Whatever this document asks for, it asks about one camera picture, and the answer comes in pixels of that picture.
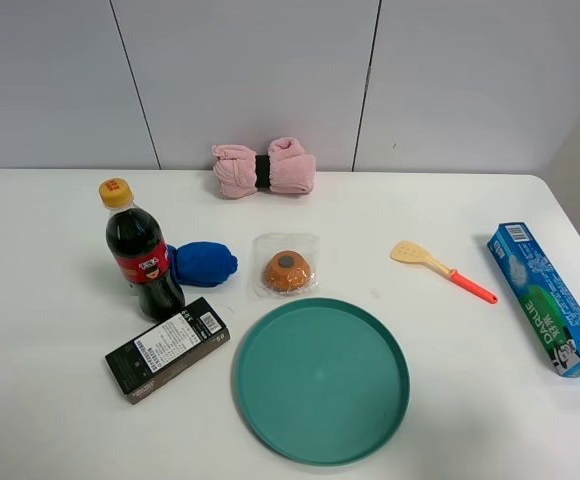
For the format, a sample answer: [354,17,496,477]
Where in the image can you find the wrapped orange pastry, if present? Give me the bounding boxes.
[249,232,320,297]

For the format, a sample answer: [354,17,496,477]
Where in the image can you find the blue rolled cloth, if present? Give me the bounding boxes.
[168,241,238,288]

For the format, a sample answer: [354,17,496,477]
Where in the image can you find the black rectangular box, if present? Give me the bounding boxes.
[105,297,230,405]

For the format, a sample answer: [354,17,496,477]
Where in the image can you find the pink rolled towel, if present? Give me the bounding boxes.
[212,137,316,199]

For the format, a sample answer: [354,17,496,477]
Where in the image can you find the cola bottle yellow cap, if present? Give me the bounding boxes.
[99,178,185,322]

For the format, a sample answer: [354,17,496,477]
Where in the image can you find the blue Darlie toothpaste box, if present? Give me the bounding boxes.
[488,222,580,378]

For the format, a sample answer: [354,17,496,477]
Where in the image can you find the teal round plate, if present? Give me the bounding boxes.
[232,297,411,467]

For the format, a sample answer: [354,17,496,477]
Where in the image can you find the yellow spatula orange handle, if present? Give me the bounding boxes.
[390,240,498,304]

